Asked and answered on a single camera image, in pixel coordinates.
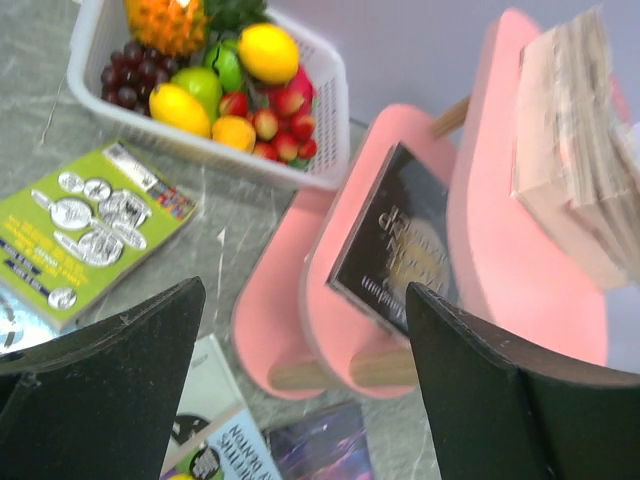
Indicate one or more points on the green pear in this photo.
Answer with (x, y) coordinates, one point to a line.
(204, 84)

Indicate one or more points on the lime green paperback book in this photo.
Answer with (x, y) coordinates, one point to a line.
(69, 237)

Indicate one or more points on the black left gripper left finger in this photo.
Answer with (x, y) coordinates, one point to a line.
(99, 403)

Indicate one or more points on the green apple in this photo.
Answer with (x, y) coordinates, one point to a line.
(223, 60)

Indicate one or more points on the black book on shelf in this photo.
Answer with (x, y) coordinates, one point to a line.
(399, 237)

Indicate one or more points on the purple shrink-wrapped Robinson Crusoe book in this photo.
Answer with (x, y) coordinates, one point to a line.
(329, 443)

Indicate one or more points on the yellow mango front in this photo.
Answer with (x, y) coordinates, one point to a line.
(174, 106)

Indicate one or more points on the yellow lemon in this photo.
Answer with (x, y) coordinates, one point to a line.
(268, 53)

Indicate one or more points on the floral Little Women book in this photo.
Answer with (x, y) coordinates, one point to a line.
(575, 156)

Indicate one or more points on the orange fruit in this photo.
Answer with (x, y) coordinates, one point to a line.
(235, 132)

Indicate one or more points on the light blue cat booklet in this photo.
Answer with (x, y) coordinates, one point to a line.
(22, 328)

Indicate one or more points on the blue 143-Storey Treehouse book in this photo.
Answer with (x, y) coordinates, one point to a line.
(230, 447)

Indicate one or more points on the dark red grapes bunch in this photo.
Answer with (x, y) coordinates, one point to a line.
(132, 73)

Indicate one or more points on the red strawberries cluster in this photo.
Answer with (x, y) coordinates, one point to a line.
(282, 117)

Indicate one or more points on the pink three-tier wooden shelf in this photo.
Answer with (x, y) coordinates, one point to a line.
(296, 338)

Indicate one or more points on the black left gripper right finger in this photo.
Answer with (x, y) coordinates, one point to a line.
(502, 407)

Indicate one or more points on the white plastic fruit basket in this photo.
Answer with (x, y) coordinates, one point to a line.
(101, 28)

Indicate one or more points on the orange pineapple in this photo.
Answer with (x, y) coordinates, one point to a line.
(174, 28)

